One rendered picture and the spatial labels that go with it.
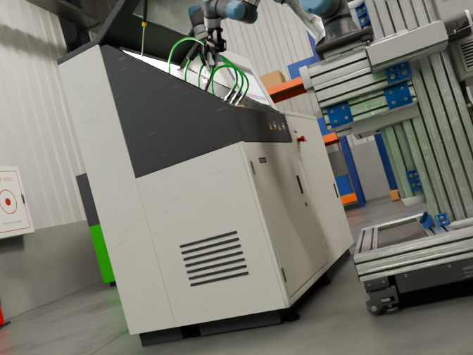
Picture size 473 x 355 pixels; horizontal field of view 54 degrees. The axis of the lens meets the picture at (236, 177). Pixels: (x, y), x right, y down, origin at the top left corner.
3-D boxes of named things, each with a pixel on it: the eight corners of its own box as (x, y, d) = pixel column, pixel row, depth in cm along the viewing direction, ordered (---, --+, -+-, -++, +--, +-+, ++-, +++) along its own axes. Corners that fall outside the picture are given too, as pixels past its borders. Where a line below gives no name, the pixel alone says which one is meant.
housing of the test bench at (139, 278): (179, 341, 216) (96, 37, 225) (133, 349, 228) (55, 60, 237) (280, 269, 343) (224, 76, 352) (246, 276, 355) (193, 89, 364)
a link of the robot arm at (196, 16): (203, 2, 238) (186, 5, 237) (209, 22, 238) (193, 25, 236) (202, 8, 246) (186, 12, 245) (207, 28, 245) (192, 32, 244)
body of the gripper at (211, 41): (214, 56, 214) (212, 31, 206) (203, 51, 219) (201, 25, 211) (226, 51, 218) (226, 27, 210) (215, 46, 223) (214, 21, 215)
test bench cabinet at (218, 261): (294, 324, 192) (241, 141, 197) (179, 342, 216) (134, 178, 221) (333, 279, 256) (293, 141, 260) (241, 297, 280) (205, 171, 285)
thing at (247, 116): (245, 141, 200) (235, 105, 201) (236, 144, 202) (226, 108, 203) (291, 141, 257) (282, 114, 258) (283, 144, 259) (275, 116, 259)
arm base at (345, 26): (363, 41, 193) (356, 19, 194) (362, 32, 179) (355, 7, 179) (328, 54, 197) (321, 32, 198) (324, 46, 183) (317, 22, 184)
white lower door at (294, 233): (291, 297, 195) (245, 141, 199) (286, 299, 196) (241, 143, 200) (328, 262, 253) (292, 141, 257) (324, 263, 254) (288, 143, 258)
